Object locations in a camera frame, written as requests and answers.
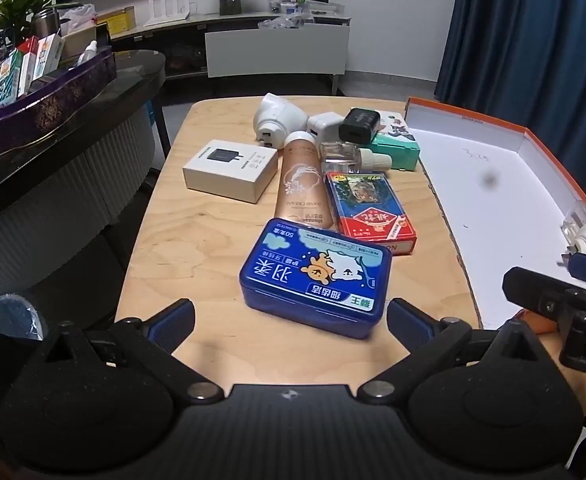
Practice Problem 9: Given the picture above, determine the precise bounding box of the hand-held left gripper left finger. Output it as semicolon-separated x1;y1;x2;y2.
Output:
26;298;225;404

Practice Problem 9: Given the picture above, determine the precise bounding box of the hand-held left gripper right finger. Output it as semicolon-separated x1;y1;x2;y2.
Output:
355;297;561;406

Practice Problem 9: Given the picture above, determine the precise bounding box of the blue plastic box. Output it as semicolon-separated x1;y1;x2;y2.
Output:
239;218;393;340

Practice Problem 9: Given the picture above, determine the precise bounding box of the orange white cardboard tray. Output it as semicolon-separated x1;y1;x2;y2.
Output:
403;96;586;335

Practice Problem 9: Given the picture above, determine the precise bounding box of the red blue playing card box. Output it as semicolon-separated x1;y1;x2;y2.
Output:
325;172;418;257

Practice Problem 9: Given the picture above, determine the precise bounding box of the white charger box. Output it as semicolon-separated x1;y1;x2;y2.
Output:
182;139;278;205

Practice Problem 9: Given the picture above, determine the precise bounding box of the rose gold hand cream tube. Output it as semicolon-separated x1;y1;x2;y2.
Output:
274;131;335;231

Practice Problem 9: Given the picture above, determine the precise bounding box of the teal cartoon box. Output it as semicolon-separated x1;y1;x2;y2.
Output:
368;111;421;172

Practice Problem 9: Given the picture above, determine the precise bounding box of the clear bottle with white cap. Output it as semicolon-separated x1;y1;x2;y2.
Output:
319;141;393;175

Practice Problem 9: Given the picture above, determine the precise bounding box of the clear plastic container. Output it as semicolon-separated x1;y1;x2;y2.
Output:
0;292;49;341

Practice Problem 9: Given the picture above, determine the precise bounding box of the black charger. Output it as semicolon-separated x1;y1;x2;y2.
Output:
338;108;381;147

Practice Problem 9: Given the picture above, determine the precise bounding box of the white charger cube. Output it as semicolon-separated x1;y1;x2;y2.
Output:
307;112;345;145

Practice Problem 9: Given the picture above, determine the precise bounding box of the white round plug device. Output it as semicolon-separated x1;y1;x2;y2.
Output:
252;92;309;148

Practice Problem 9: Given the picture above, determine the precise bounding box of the black glossy counter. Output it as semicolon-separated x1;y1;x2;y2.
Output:
0;49;169;241

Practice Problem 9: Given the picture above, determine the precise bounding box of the blue curtain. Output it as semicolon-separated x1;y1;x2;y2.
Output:
433;0;586;201

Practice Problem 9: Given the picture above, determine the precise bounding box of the purple patterned tray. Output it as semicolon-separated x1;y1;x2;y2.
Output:
0;45;118;161

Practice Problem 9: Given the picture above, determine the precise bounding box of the small white bottle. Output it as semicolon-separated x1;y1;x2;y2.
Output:
76;40;99;68

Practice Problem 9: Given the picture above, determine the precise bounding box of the white tv cabinet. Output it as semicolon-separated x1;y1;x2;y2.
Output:
96;2;352;97

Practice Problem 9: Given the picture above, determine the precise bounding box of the row of medicine boxes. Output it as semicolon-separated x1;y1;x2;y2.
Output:
0;35;66;111

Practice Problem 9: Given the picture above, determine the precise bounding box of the yellow box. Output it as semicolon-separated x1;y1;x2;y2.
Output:
96;6;136;36

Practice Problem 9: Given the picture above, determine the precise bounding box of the white router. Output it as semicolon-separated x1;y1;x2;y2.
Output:
143;0;196;27

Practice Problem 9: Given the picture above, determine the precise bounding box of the clear plastic bag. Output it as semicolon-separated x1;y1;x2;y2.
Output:
258;14;316;31

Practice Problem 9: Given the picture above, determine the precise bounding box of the white plastic bag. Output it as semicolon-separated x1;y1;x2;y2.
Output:
60;4;98;31

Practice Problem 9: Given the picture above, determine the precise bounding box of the steel cup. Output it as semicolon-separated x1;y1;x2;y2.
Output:
32;9;63;38

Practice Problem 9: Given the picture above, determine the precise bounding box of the leafy green plant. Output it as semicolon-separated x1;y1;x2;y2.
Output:
0;0;81;43

